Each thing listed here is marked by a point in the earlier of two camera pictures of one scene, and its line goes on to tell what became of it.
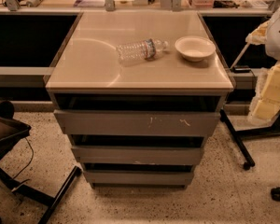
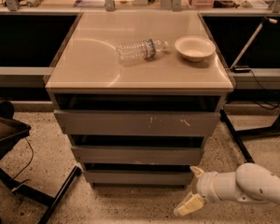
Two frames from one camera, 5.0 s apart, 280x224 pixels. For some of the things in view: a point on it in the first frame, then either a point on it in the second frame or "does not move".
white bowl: (194, 48) does not move
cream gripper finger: (266, 108) → (190, 203)
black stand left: (6, 131) does not move
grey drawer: (137, 155) does not move
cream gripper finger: (276, 85) → (197, 172)
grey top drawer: (136, 122) does not move
